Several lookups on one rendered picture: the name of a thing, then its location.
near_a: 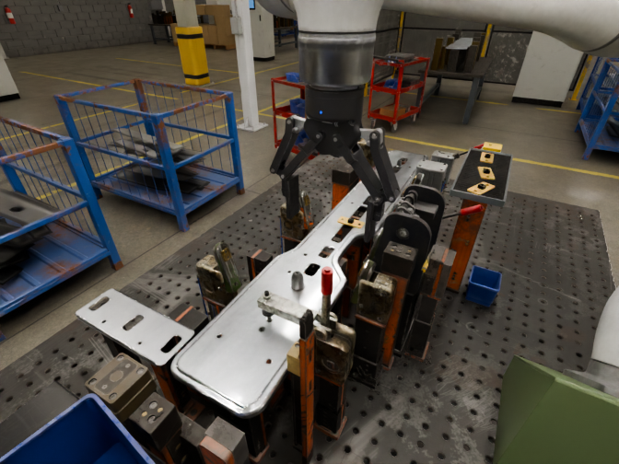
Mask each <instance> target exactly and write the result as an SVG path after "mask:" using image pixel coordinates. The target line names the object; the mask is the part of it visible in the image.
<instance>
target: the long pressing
mask: <svg viewBox="0 0 619 464"><path fill-rule="evenodd" d="M388 155H389V158H390V161H391V165H392V168H394V167H398V168H400V170H399V171H398V172H397V173H395V176H396V179H397V181H398V184H399V187H400V190H401V193H400V195H399V196H398V198H397V199H396V201H395V202H394V203H390V202H385V208H384V215H383V217H382V218H381V219H380V221H379V222H377V223H376V230H375V234H374V236H376V234H377V233H378V231H379V230H380V229H381V228H382V227H383V226H384V222H385V219H386V217H387V216H388V215H389V214H390V213H392V212H393V211H394V209H395V208H396V204H397V203H398V202H399V200H400V199H401V194H402V192H403V190H404V189H405V188H406V187H408V186H410V185H412V181H413V179H414V178H415V170H416V166H417V164H418V163H419V162H420V160H421V159H424V160H428V155H420V154H416V153H410V152H405V151H400V150H391V151H389V152H388ZM402 158H403V159H407V161H406V162H405V163H404V164H403V165H401V166H396V165H397V161H398V160H399V159H402ZM409 167H410V168H409ZM369 196H370V194H369V193H368V191H367V189H366V187H365V186H364V184H363V183H362V181H360V182H359V183H358V184H357V185H356V186H355V187H354V188H353V189H352V190H351V191H350V192H349V193H348V194H347V195H346V196H345V197H344V198H343V200H342V201H341V202H339V203H338V204H337V205H336V206H335V207H334V208H333V209H332V211H331V212H330V213H328V214H327V215H326V216H325V217H324V218H323V219H322V220H321V221H320V223H319V224H318V225H316V226H315V227H314V228H313V229H312V230H311V232H310V233H309V234H308V235H307V236H306V237H305V238H304V239H303V240H302V241H301V242H300V243H299V244H298V245H297V246H296V247H295V248H294V249H292V250H290V251H288V252H285V253H283V254H281V255H279V256H277V257H275V258H274V259H273V260H272V261H271V262H270V263H269V264H268V265H267V266H266V267H265V268H264V269H263V270H262V271H261V272H260V273H259V274H258V275H257V276H256V277H255V278H254V279H253V280H252V281H251V282H250V283H249V284H248V285H247V286H246V287H245V288H244V289H243V290H241V291H240V292H239V293H238V294H237V295H236V296H235V297H234V298H233V299H232V300H231V301H230V302H229V303H228V304H227V305H226V306H225V307H224V308H223V309H222V310H221V311H220V312H219V313H218V314H217V315H216V316H215V317H214V318H213V319H212V320H211V321H210V322H209V323H208V324H207V325H206V326H205V327H204V328H203V329H202V330H201V331H200V332H199V333H198V334H197V335H196V336H195V337H194V338H193V339H192V340H191V341H190V342H189V343H188V344H187V345H186V346H185V347H184V348H183V349H182V350H181V351H180V352H179V353H178V354H177V355H176V356H175V357H174V359H173V360H172V362H171V365H170V372H171V374H172V375H173V377H174V378H175V379H176V380H178V381H180V382H181V383H182V384H183V385H185V386H187V387H188V388H190V389H192V390H194V391H195V392H197V393H199V394H200V395H202V396H203V397H205V398H207V399H208V400H210V401H212V402H213V403H214V404H216V405H218V406H219V407H221V408H222V409H224V410H226V411H227V412H230V413H231V414H233V415H234V416H236V417H238V418H241V419H250V418H253V417H256V416H258V415H259V414H261V413H262V412H263V411H264V410H265V409H266V407H267V406H268V404H269V403H270V401H271V400H272V398H273V397H274V395H275V393H276V392H277V391H278V390H279V388H280V387H281V385H282V384H283V382H284V381H285V379H286V377H287V376H288V373H287V360H286V354H287V352H288V351H289V350H290V348H291V347H292V345H293V344H294V343H295V342H299V325H297V324H295V323H293V322H291V321H288V320H286V319H283V318H280V317H278V316H276V315H275V314H273V316H272V317H271V320H272V321H271V322H267V317H265V316H264V315H263V313H262V309H261V308H259V307H258V304H257V300H258V298H259V297H260V296H261V295H262V294H263V293H264V291H265V290H268V291H270V292H272V293H274V294H277V295H279V296H282V297H285V298H287V299H289V300H292V301H294V302H297V303H299V304H301V305H303V306H305V307H309V308H312V309H314V310H316V311H319V312H321V269H322V268H323V267H325V266H329V267H331V268H333V292H332V293H331V309H330V311H331V310H332V309H333V307H334V305H335V303H336V302H337V300H338V299H339V297H340V296H341V294H342V293H343V291H344V290H345V289H346V284H347V280H346V277H345V275H344V273H343V271H342V269H341V268H340V266H339V264H338V262H339V260H341V259H342V257H343V256H344V255H345V253H346V252H347V250H348V249H349V248H350V246H351V245H352V244H353V243H354V241H356V240H358V239H361V238H364V234H365V225H366V217H367V211H366V212H365V213H364V214H363V215H362V216H361V217H360V219H359V220H358V221H361V222H364V223H365V224H364V225H363V226H362V228H357V227H353V226H352V229H351V230H350V231H349V233H348V234H347V235H346V236H345V238H344V239H343V240H342V241H341V242H340V243H337V242H334V241H332V239H333V238H334V237H335V235H336V234H337V233H338V232H339V231H340V230H341V228H342V227H343V226H347V225H344V224H341V223H338V222H337V220H338V219H339V218H340V217H341V216H344V217H348V218H351V217H352V215H353V214H354V213H355V212H356V210H357V209H358V208H359V207H361V206H362V207H366V208H368V206H367V205H365V204H363V202H364V201H365V200H366V199H367V198H368V197H369ZM374 236H373V237H374ZM326 247H329V248H332V249H334V251H333V253H332V254H331V255H330V256H329V258H326V259H325V258H322V257H320V256H319V254H320V253H321V252H322V251H323V250H324V248H326ZM304 254H307V256H304ZM311 264H316V265H318V266H320V267H321V268H320V269H319V270H318V271H317V272H316V273H315V274H314V275H313V276H309V275H306V274H305V273H304V272H305V271H306V270H307V269H308V268H309V266H310V265H311ZM289 271H291V273H289ZM294 271H300V272H302V274H303V277H304V288H303V289H302V290H300V291H294V290H293V289H292V288H291V276H292V273H293V272H294ZM261 327H263V328H264V331H259V329H260V328H261ZM219 334H220V335H222V336H221V337H220V338H217V335H219ZM267 360H271V361H272V362H271V364H267V363H266V362H267Z"/></svg>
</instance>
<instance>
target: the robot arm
mask: <svg viewBox="0 0 619 464"><path fill-rule="evenodd" d="M257 2H258V3H259V4H260V5H261V6H262V7H263V8H264V9H265V10H266V11H268V12H269V13H271V14H273V15H276V16H278V17H285V18H293V19H294V20H296V21H297V22H298V49H299V78H300V80H301V81H303V82H304V83H306V86H305V112H306V114H307V118H306V119H303V118H301V116H300V115H299V114H298V113H296V114H294V115H292V116H290V117H288V118H286V128H285V134H284V136H283V138H282V141H281V143H280V145H279V147H278V149H277V152H276V154H275V156H274V160H273V163H272V165H271V167H270V171H271V173H273V174H275V173H276V174H277V175H279V176H280V179H281V180H282V193H283V196H285V197H286V218H287V219H292V218H293V217H294V216H295V215H296V214H297V213H298V212H299V186H298V174H294V173H295V172H296V170H297V169H298V168H299V167H300V166H301V165H302V164H303V163H304V162H305V161H306V159H307V158H308V157H309V156H310V155H311V154H312V153H313V152H314V151H315V150H317V151H318V152H319V153H320V154H321V155H331V156H333V157H338V158H339V157H344V159H345V161H346V162H347V163H348V164H350V165H351V166H352V168H353V169H354V171H355V173H356V174H357V176H358V177H359V178H360V180H361V181H362V183H363V184H364V186H365V187H366V189H367V191H368V193H369V194H370V196H371V198H370V199H369V200H368V209H367V217H366V225H365V234H364V241H365V242H367V243H369V241H370V240H371V239H372V237H373V236H374V234H375V230H376V223H377V222H379V221H380V219H381V218H382V217H383V215H384V208H385V202H390V203H394V202H395V201H396V199H397V198H398V196H399V195H400V193H401V190H400V187H399V184H398V181H397V179H396V176H395V173H394V171H393V168H392V165H391V161H390V158H389V155H388V152H387V149H386V146H385V130H384V128H383V127H381V126H379V127H378V128H376V129H364V128H363V126H362V121H361V120H362V113H363V103H364V92H365V86H364V85H363V84H366V83H367V82H368V81H369V80H370V78H371V74H372V64H373V53H374V44H375V41H376V35H375V34H376V27H377V21H378V17H379V14H380V10H381V9H389V10H396V11H403V12H410V13H416V14H423V15H430V16H436V17H448V18H455V19H461V20H468V21H474V22H481V23H487V24H494V25H500V26H507V27H513V28H520V29H529V30H534V31H538V32H541V33H544V34H546V35H549V36H551V37H553V38H555V39H557V40H559V41H562V42H563V43H564V44H566V45H567V46H569V47H570V48H572V49H575V50H578V51H581V52H584V53H586V54H589V55H593V56H599V57H608V58H619V0H257ZM303 128H304V130H305V132H306V134H307V136H308V137H309V140H308V142H307V143H306V144H305V145H304V146H303V147H302V149H301V150H300V152H299V153H298V154H297V155H296V156H295V157H294V158H293V160H292V161H291V162H290V163H289V164H288V165H287V166H285V164H286V161H287V159H288V157H289V155H290V152H291V150H292V148H293V146H294V144H295V142H296V140H297V138H298V135H299V132H301V131H302V130H303ZM361 138H363V139H365V141H366V145H368V146H369V147H370V153H371V155H372V158H373V161H374V164H375V167H376V170H377V171H378V174H379V177H380V178H378V176H377V175H376V173H375V171H374V170H373V168H372V167H371V166H370V164H369V163H368V161H367V159H366V158H365V156H364V152H363V149H362V148H361V146H360V145H359V143H358V142H359V140H360V139H361ZM351 150H352V151H353V154H352V152H351ZM292 174H294V175H292ZM563 375H565V376H567V377H571V378H573V379H575V380H577V381H579V382H581V383H584V384H586V385H588V386H590V387H593V388H595V389H597V390H600V391H601V392H604V393H606V394H608V395H611V396H613V397H616V398H617V399H619V286H618V287H617V288H616V289H615V291H614V292H613V293H612V295H611V296H610V298H609V299H608V301H607V303H606V305H605V307H604V309H603V312H602V314H601V318H600V321H599V324H598V327H597V330H596V333H595V338H594V343H593V349H592V354H591V359H590V362H589V364H588V367H587V370H586V371H585V372H579V371H574V370H569V369H564V372H563Z"/></svg>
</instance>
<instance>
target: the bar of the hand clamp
mask: <svg viewBox="0 0 619 464"><path fill-rule="evenodd" d="M257 304H258V307H259V308H261V309H262V313H263V315H264V316H265V317H272V316H273V314H275V315H276V316H278V317H280V318H283V319H286V320H288V321H291V322H293V323H295V324H297V325H299V319H300V318H301V317H302V315H303V314H304V313H305V311H306V310H307V309H311V311H312V313H313V329H314V328H315V327H320V328H323V329H324V330H326V332H327V334H328V336H327V338H328V339H330V338H331V334H332V330H331V329H329V328H327V327H324V326H322V325H321V324H318V323H316V322H314V321H315V320H317V321H318V322H321V312H319V311H316V310H314V309H312V308H309V307H305V306H303V305H301V304H299V303H297V302H294V301H292V300H289V299H287V298H285V297H282V296H279V295H277V294H274V293H272V292H270V291H268V290H265V291H264V293H263V294H262V295H261V296H260V297H259V298H258V300H257ZM330 327H332V328H334V329H336V327H337V319H335V318H332V317H330Z"/></svg>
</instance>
